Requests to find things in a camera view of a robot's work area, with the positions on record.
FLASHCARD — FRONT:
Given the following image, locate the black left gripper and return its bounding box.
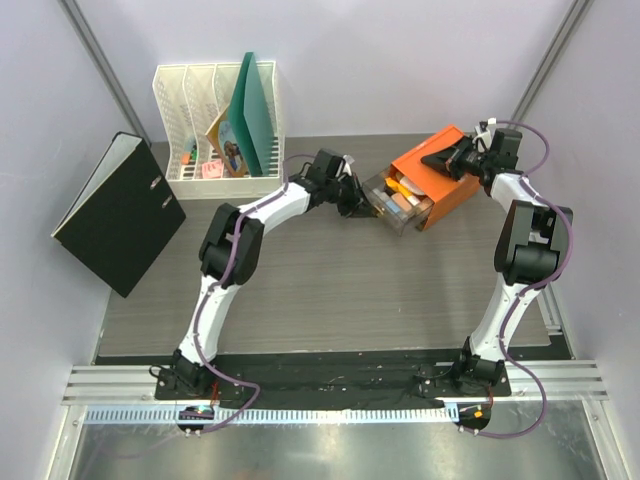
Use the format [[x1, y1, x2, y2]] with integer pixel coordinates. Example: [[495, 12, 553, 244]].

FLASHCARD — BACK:
[[325, 173, 380, 220]]

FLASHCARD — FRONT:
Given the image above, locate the transparent drawer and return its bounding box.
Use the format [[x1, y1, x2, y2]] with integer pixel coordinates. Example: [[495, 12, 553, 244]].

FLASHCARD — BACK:
[[382, 211, 430, 236], [363, 169, 434, 219]]

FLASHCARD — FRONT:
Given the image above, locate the orange cream tube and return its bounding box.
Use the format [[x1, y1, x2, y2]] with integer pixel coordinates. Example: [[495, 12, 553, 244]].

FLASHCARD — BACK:
[[385, 177, 420, 205]]

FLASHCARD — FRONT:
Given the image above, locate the white oval compact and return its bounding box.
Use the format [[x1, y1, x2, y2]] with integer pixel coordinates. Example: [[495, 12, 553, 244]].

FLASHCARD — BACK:
[[395, 172, 425, 196]]

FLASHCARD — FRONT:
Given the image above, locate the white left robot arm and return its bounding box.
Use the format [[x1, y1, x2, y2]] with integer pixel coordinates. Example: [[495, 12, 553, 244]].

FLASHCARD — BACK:
[[158, 149, 374, 399]]

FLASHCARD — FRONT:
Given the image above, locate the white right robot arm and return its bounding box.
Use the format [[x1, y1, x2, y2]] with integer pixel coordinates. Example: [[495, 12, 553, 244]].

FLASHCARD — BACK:
[[422, 118, 573, 395]]

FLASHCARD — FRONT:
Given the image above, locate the orange drawer box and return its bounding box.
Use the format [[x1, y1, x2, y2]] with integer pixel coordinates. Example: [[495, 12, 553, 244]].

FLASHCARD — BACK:
[[389, 125, 480, 231]]

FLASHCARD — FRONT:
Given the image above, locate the green folder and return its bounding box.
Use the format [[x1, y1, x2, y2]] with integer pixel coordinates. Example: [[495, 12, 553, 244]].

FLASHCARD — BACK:
[[228, 52, 275, 177]]

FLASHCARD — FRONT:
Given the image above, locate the pink sticky note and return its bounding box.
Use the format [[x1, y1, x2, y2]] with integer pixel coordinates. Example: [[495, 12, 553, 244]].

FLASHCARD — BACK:
[[201, 159, 225, 180]]

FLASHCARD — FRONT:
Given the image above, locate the illustrated booklet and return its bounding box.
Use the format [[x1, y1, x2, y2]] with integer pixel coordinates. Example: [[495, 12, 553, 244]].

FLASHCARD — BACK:
[[205, 106, 248, 178]]

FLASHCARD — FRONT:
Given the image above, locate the white mesh file organizer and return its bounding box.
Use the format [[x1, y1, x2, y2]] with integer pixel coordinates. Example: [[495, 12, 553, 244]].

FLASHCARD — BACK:
[[152, 60, 285, 200]]

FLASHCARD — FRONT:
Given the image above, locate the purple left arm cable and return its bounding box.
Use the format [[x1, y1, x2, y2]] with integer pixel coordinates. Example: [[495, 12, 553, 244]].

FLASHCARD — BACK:
[[192, 153, 321, 434]]

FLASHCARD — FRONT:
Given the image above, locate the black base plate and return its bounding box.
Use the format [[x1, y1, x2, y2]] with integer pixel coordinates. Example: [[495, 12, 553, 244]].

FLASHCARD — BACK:
[[149, 349, 511, 409]]

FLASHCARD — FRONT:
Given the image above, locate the black ring binder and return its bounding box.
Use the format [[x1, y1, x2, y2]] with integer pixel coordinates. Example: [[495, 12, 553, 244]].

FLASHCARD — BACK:
[[52, 132, 186, 298]]

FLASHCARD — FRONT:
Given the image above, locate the aluminium frame rail front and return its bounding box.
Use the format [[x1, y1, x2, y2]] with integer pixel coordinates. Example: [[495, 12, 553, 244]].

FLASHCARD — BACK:
[[62, 360, 609, 410]]

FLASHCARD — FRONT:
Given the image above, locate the white slotted cable duct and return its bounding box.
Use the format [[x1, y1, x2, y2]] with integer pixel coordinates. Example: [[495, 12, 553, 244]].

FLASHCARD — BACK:
[[84, 403, 459, 425]]

